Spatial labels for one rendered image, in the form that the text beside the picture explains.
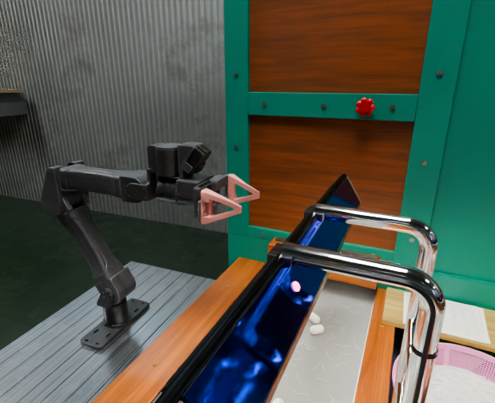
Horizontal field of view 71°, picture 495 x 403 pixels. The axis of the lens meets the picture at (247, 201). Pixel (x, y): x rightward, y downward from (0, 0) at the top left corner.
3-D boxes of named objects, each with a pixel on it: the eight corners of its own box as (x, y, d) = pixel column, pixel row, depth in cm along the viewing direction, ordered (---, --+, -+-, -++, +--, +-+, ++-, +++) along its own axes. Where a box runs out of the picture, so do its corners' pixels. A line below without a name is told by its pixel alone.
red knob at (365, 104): (354, 117, 83) (356, 97, 82) (356, 116, 85) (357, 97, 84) (373, 117, 81) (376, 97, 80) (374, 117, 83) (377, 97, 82)
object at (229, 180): (263, 177, 74) (223, 172, 77) (251, 185, 68) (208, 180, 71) (262, 206, 76) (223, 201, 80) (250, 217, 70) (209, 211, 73)
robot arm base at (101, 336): (148, 282, 101) (128, 277, 103) (96, 325, 83) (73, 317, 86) (150, 305, 103) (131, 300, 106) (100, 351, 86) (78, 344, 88)
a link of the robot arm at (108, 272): (140, 288, 93) (77, 179, 89) (122, 301, 87) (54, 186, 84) (125, 293, 96) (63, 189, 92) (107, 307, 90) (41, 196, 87)
